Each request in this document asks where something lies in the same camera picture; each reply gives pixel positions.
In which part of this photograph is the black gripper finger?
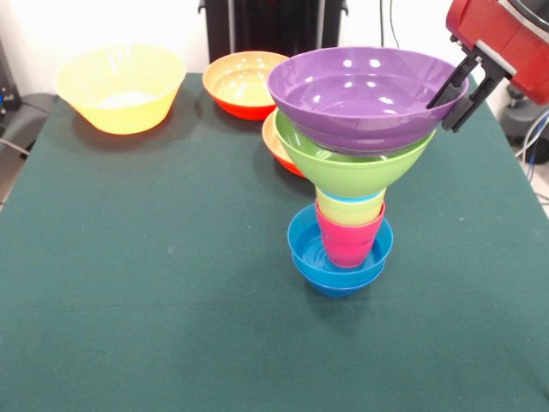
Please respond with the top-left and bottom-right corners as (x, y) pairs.
(440, 70), (503, 133)
(426, 55), (481, 110)

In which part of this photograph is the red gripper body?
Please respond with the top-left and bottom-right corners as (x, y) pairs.
(444, 0), (549, 106)

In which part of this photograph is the purple bowl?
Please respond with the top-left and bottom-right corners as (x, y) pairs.
(266, 45), (470, 155)

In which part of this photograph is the light green bowl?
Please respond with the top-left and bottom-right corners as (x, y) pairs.
(274, 109), (437, 198)

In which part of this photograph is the light blue cup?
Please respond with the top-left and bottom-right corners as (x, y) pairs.
(317, 189), (385, 204)

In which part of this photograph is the yellow-green cup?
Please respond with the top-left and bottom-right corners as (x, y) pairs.
(316, 191), (386, 227)

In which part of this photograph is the orange bowl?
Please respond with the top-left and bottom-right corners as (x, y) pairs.
(262, 113), (306, 178)
(202, 51), (291, 121)

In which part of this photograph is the red cup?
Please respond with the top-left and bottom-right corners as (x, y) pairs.
(315, 200), (386, 270)

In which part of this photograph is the light blue bowl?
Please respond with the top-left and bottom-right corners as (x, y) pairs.
(287, 203), (395, 276)

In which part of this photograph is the dark blue bowl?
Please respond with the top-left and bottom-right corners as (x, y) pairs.
(292, 257), (386, 300)

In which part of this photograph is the black knob clamp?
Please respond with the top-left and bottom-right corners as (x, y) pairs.
(507, 84), (531, 112)

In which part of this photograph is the black rounded base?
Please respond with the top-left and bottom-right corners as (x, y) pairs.
(500, 100), (549, 149)

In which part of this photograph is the dark green tablecloth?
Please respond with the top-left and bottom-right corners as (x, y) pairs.
(0, 71), (549, 412)

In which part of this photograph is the large yellow bowl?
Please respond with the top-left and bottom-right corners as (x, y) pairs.
(53, 42), (188, 136)

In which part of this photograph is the black chair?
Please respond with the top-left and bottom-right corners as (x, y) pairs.
(0, 92), (58, 155)

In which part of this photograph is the grey blue cable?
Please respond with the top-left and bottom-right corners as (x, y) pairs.
(514, 109), (549, 167)

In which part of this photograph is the black wall cable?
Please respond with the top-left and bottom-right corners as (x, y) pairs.
(379, 0), (402, 48)

